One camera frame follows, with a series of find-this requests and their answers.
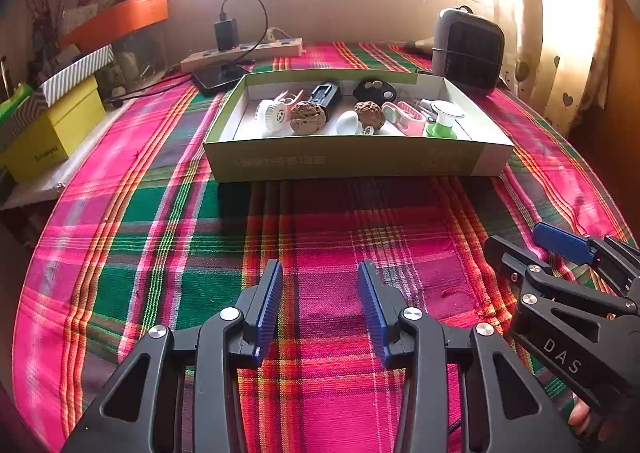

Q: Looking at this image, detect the black smartphone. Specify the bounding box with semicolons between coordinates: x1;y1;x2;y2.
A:
192;64;256;94

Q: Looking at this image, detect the clear glass tank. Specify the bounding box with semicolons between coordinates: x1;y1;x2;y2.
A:
112;23;168;78

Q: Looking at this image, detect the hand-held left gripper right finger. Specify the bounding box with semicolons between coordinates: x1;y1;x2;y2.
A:
357;260;583;453

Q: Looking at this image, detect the green white cardboard box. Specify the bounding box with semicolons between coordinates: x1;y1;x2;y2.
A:
202;72;516;184

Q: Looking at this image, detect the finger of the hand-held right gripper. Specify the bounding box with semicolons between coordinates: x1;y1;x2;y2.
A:
484;234;640;319
532;222;640;301

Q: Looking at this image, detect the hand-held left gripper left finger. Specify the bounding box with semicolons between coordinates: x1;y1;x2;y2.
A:
61;259;284;453

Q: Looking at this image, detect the white power strip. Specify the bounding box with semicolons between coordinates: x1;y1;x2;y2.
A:
180;37;305;74

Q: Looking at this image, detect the black charger adapter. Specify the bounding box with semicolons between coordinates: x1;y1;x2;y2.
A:
214;18;239;52

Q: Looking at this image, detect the cream heart print curtain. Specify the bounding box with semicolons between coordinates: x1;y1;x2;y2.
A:
492;0;616;134

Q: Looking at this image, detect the person's right hand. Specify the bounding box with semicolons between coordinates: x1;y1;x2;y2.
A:
567;400;593;429

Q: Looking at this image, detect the black round key fob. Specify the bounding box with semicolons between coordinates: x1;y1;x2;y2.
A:
352;79;398;104

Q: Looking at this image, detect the white side shelf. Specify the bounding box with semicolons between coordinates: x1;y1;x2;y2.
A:
0;98;136;208

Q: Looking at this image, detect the white grey striped box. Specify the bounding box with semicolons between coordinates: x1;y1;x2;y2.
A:
41;45;115;106

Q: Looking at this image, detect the grey portable heater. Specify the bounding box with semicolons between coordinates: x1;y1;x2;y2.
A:
431;6;505;94

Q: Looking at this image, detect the white round knob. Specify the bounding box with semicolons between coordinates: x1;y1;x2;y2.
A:
336;111;375;136

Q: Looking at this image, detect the pink green plaid tablecloth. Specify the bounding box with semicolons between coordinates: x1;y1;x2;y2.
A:
12;40;631;453

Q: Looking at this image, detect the black rectangular charger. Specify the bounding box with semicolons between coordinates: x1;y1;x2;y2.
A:
307;81;343;110

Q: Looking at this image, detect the yellow cardboard box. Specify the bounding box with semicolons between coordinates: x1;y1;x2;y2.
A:
0;75;107;184

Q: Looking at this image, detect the green tissue packet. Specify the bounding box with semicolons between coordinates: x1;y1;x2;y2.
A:
0;85;33;116

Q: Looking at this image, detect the brown walnut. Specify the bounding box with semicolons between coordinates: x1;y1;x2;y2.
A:
289;100;329;136
353;101;387;132

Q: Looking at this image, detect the orange tray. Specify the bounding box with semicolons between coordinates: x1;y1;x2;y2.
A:
59;0;170;51

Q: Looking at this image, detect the green white spool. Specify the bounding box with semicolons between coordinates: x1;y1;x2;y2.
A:
425;100;467;138

